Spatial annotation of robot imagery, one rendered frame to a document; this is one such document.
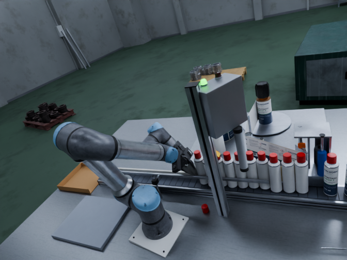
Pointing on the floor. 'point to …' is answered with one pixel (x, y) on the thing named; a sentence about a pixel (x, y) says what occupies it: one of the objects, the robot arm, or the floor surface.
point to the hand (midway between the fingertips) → (195, 175)
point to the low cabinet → (322, 65)
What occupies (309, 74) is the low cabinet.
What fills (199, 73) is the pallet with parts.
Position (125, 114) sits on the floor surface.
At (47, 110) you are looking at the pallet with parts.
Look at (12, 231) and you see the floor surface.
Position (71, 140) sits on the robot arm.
